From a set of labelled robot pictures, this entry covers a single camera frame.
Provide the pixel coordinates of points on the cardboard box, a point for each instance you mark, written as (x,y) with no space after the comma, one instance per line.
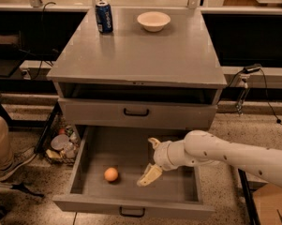
(268,201)

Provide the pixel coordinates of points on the orange fruit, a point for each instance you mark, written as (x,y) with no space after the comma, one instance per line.
(111,174)

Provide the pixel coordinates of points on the closed grey top drawer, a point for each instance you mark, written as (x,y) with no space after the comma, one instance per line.
(108,113)

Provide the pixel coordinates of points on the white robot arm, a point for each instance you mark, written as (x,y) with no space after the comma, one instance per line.
(201,148)

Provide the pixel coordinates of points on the grey drawer cabinet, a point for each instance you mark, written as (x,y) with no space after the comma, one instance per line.
(175,65)

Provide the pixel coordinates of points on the grey sneaker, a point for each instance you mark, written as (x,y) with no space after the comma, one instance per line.
(19,159)

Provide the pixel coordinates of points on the open grey middle drawer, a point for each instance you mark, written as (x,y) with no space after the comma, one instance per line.
(176,194)

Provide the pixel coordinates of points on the black metal frame bar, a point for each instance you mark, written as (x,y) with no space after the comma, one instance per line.
(250,205)

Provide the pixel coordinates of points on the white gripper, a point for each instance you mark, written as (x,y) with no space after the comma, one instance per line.
(161,156)

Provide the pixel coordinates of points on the white bowl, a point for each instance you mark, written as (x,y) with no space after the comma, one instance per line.
(153,21)

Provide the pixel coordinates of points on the blue soda can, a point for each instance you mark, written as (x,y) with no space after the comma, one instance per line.
(104,17)

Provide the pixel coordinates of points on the wire basket of items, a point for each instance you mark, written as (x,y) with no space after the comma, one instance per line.
(63,147)

